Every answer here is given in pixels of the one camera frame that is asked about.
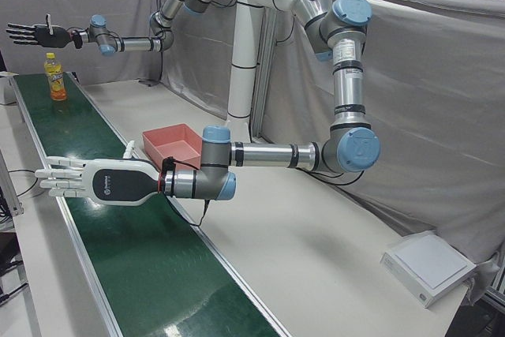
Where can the vertical aluminium frame post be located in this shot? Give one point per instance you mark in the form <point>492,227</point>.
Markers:
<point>263,76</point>

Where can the grey draped cloth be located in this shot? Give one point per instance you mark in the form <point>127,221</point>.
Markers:
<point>434,116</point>

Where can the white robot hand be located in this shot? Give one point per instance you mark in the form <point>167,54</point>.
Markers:
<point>118,183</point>

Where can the aluminium frame corner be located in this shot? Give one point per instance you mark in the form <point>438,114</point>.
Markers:
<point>495,289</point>

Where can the pink plastic basket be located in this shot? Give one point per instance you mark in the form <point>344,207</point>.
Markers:
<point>169,149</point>

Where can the orange juice bottle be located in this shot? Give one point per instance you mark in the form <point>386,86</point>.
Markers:
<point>56,80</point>

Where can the green conveyor belt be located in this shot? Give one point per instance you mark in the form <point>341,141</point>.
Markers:
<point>130,242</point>

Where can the aluminium profile rail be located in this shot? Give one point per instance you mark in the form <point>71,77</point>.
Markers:
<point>12,191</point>

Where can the small black floor bracket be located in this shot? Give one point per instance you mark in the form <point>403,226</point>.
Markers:
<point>148,82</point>

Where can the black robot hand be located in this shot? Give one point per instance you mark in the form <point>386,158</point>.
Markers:
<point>51,37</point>

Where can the flat white box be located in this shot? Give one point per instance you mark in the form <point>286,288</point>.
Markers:
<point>428,268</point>

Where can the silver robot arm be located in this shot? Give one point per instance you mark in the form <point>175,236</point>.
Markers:
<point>136,43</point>
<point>347,88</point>

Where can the white robot torso column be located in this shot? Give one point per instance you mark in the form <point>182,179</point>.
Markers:
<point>242,37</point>

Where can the white conveyor control box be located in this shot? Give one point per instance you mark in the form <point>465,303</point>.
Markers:
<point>6,90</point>

